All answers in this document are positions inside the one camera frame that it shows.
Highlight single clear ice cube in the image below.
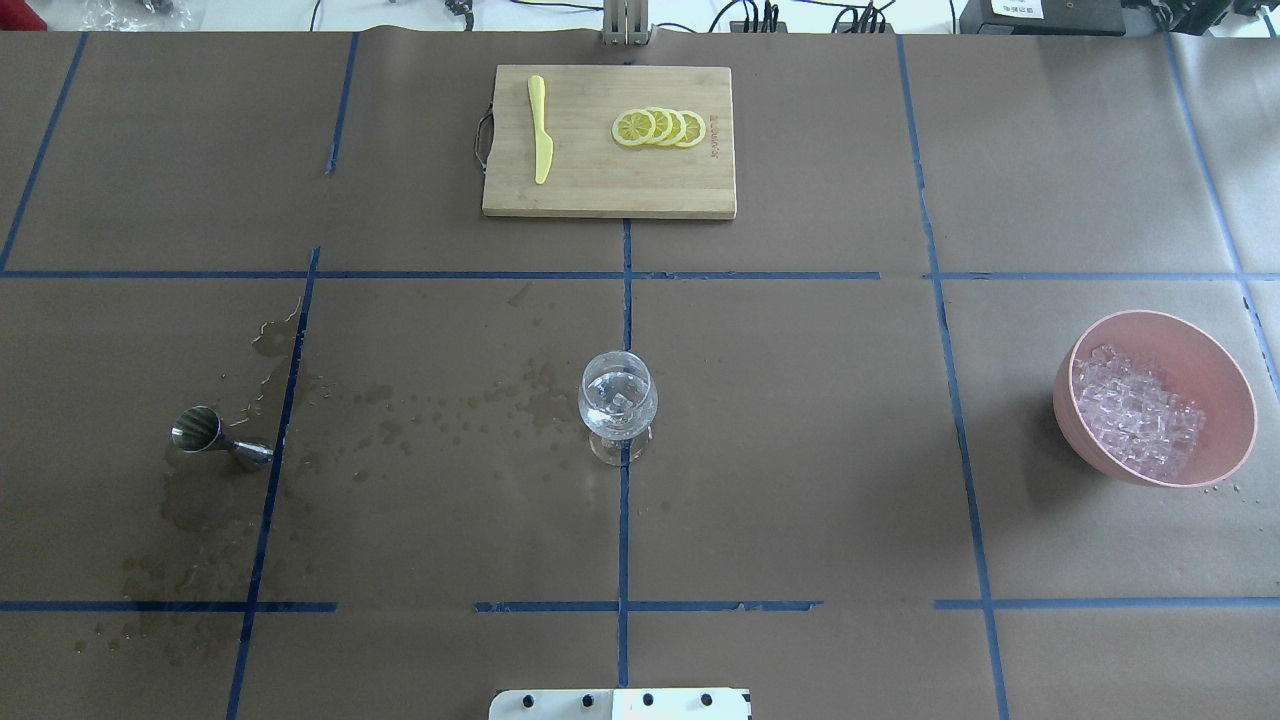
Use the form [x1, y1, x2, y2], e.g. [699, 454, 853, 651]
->
[595, 380, 649, 425]

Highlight steel cocktail jigger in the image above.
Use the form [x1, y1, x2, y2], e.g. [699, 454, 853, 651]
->
[170, 405, 274, 471]

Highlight clear wine glass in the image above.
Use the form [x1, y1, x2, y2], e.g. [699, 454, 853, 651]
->
[577, 350, 659, 468]

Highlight pile of clear ice cubes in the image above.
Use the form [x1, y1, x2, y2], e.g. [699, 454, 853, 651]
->
[1071, 345, 1207, 482]

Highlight bamboo cutting board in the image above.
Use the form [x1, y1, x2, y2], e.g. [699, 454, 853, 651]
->
[483, 64, 739, 220]

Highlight lemon slice rightmost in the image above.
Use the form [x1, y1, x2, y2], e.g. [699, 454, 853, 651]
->
[611, 109, 658, 147]

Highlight yellow plastic knife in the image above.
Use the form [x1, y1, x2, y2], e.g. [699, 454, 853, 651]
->
[527, 76, 556, 184]

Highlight black box device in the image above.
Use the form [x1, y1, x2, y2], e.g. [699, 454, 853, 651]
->
[957, 1, 1126, 37]

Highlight pink bowl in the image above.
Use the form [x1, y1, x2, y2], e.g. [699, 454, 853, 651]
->
[1052, 310, 1260, 489]

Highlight clear plastic bag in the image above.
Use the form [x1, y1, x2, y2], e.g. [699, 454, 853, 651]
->
[79, 1, 204, 32]

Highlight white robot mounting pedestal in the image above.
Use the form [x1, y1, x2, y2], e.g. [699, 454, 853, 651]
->
[488, 687, 753, 719]

